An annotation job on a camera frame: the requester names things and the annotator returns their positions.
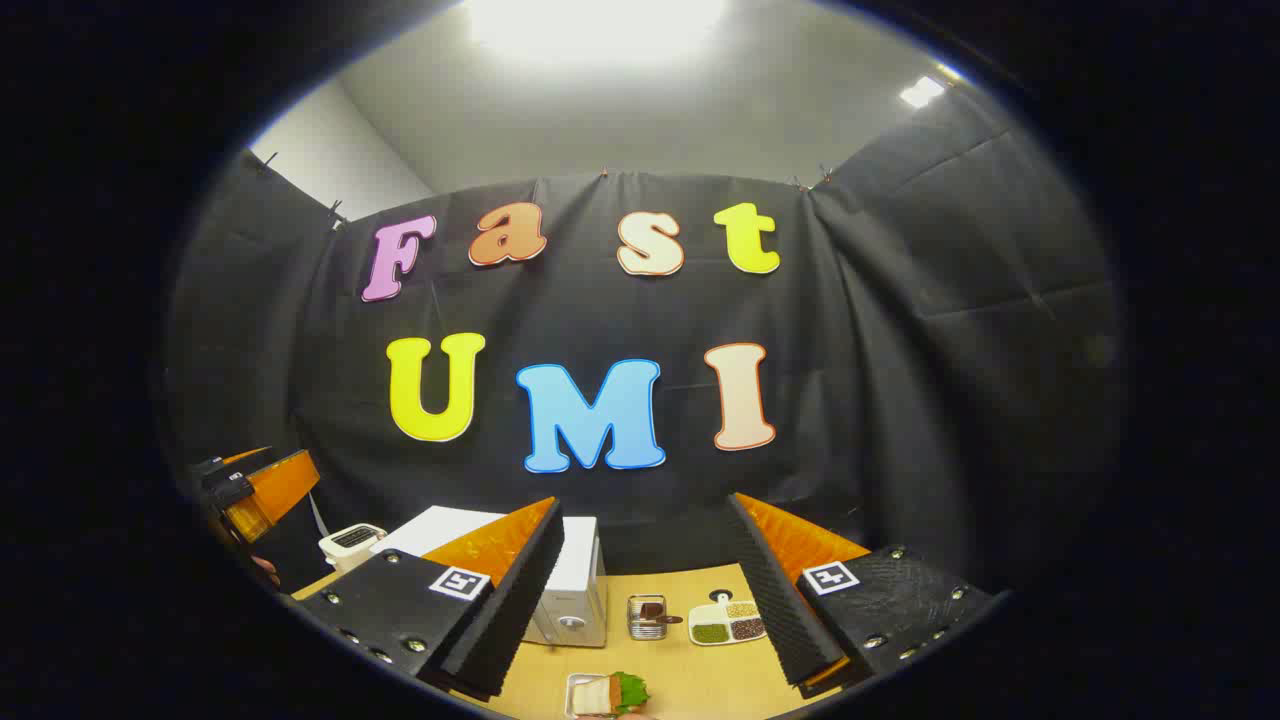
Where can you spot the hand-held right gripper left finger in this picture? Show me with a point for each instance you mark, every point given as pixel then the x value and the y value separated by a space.
pixel 525 590

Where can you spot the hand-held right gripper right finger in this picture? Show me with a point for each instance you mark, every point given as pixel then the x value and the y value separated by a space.
pixel 775 590

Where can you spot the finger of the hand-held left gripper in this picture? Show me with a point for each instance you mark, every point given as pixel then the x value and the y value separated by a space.
pixel 225 465
pixel 285 490

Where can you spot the white microwave oven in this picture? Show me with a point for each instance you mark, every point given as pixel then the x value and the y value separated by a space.
pixel 580 575

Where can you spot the sandwich with lettuce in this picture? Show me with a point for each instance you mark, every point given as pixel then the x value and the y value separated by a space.
pixel 600 695

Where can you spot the pile of yellow beans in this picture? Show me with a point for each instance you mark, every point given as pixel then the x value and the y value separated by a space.
pixel 742 609

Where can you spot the pile of brown beans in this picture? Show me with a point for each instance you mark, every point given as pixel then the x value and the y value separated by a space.
pixel 748 629

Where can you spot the white divided dish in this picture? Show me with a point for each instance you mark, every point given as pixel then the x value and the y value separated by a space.
pixel 712 612

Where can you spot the pile of green beans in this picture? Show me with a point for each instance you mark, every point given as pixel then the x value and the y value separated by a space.
pixel 710 633

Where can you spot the white toaster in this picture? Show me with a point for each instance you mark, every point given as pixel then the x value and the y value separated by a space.
pixel 350 545

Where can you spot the small white tray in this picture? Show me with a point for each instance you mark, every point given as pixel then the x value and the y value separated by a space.
pixel 570 700

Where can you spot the brown utensil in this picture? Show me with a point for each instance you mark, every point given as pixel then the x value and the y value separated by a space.
pixel 655 612

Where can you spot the tan rounded object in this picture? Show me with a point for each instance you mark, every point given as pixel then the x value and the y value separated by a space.
pixel 637 713

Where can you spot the black backdrop cloth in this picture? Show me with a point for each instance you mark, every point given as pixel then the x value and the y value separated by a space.
pixel 900 380

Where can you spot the small ceiling light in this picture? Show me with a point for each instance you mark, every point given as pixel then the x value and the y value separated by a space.
pixel 921 92

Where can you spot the large ceiling light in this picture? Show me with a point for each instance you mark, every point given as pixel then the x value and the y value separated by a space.
pixel 595 25

